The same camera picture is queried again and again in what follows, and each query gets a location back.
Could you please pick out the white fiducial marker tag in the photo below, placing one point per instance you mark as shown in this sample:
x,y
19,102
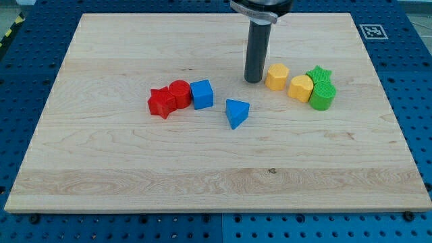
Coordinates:
x,y
373,32

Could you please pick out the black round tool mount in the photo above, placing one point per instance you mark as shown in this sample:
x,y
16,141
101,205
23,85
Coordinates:
x,y
262,11

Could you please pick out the yellow hexagon block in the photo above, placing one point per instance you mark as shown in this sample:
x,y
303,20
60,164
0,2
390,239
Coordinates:
x,y
277,74

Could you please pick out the yellow heart block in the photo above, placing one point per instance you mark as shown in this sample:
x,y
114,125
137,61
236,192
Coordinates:
x,y
301,88

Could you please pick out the wooden board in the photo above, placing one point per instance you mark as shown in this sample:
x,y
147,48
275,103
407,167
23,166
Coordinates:
x,y
98,149

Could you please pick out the green cylinder block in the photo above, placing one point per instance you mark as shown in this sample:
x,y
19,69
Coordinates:
x,y
322,96

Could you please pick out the red cylinder block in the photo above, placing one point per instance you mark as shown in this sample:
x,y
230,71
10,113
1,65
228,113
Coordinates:
x,y
180,89

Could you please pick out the red star block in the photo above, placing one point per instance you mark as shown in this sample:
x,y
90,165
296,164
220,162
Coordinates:
x,y
161,102

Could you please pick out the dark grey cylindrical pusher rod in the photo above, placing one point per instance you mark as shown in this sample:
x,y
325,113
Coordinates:
x,y
258,39

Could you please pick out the blue cube block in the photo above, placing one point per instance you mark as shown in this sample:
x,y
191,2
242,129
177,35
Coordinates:
x,y
202,94

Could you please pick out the green star block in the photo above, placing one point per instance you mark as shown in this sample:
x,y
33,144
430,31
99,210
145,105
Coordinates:
x,y
318,74

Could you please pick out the blue triangle block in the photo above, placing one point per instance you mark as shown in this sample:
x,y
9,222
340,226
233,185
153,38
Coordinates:
x,y
236,112

